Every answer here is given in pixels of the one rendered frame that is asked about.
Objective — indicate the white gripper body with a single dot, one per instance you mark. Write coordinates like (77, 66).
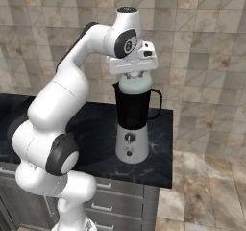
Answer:
(131, 64)

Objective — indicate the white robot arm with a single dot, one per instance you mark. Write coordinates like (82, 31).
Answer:
(61, 103)

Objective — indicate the pale green blender lid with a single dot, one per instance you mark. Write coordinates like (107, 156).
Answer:
(134, 85)

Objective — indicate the black and white blender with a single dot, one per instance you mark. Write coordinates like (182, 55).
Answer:
(132, 113)

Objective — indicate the grey drawer front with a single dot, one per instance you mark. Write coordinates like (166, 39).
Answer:
(128, 223)
(7, 171)
(125, 187)
(125, 206)

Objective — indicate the grey cupboard door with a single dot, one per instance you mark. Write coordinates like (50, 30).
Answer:
(22, 206)

